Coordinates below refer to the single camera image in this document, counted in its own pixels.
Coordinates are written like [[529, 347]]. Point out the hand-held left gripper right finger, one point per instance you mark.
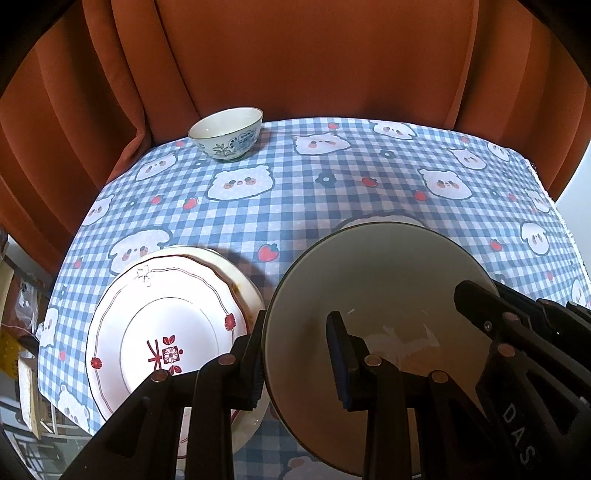
[[339, 369]]

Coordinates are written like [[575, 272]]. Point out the blue checked animal print tablecloth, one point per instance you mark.
[[323, 203]]

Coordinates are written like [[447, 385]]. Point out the cluttered storage shelf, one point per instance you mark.
[[27, 300]]

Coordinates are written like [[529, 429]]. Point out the white blue floral bowl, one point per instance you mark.
[[392, 286], [221, 124]]

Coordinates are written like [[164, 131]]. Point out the white plate red flower pattern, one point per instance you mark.
[[157, 314]]

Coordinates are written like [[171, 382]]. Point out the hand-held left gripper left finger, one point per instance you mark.
[[256, 374]]

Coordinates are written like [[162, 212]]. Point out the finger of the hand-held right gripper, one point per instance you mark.
[[517, 293], [480, 300]]

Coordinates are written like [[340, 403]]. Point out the yellow floral plate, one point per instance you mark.
[[247, 288]]

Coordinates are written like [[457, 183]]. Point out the orange curtain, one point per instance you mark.
[[295, 55]]

